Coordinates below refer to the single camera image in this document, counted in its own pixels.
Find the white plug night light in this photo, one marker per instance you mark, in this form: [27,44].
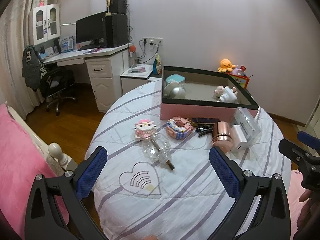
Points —
[228,98]

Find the pink pastel brick model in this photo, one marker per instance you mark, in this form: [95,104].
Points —
[179,128]

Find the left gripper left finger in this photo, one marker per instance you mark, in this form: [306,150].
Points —
[43,219]

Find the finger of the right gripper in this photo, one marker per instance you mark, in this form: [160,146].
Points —
[309,140]
[297,155]

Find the striped white bed cover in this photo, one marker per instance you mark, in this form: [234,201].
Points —
[193,201]

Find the pink black storage box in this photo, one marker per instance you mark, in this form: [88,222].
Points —
[200,101]

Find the white nightstand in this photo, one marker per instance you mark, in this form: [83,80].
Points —
[132,80]

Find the blue gold tin box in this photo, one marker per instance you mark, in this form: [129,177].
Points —
[204,121]

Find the white desk with drawers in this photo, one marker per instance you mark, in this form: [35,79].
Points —
[104,68]

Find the pink cat brick model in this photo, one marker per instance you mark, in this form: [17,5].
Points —
[144,128]

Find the black office chair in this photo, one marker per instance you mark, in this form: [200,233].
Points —
[55,84]

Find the black small speaker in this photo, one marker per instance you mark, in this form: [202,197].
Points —
[118,7]

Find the orange printed toy box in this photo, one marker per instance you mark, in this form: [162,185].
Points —
[238,74]

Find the rose gold metal canister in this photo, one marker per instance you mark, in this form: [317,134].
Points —
[222,136]

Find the beige curtain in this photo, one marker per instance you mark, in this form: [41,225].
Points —
[14,38]

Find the clear case teal lid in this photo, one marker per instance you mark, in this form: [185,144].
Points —
[175,78]

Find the white glass-door cabinet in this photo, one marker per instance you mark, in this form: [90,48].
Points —
[44,23]

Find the white charger box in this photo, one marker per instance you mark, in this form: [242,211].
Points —
[239,140]

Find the orange octopus plush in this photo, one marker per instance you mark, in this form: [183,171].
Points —
[226,66]

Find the pig doll figurine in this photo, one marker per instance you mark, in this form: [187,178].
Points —
[220,90]

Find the black computer tower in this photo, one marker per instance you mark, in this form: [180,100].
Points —
[115,30]

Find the right hand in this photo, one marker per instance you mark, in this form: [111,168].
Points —
[308,220]

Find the white bedpost knob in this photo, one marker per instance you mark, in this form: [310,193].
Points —
[64,160]

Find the black white jacket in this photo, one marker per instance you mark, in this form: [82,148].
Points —
[33,69]

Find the clear glass bottle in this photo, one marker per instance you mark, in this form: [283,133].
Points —
[157,148]

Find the orange-lid water bottle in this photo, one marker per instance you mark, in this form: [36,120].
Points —
[133,56]

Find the yellow blue snack bag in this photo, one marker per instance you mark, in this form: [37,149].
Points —
[157,65]

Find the black computer monitor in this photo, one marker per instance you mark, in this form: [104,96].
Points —
[90,29]

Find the pink blanket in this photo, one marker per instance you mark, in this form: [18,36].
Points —
[23,156]

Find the clear acrylic heart plate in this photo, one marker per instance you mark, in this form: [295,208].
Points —
[141,180]

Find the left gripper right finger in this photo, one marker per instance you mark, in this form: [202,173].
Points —
[261,208]

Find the clear plastic rectangular box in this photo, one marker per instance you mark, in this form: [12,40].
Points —
[247,123]

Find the wall power outlet strip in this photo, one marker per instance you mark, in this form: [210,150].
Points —
[153,40]

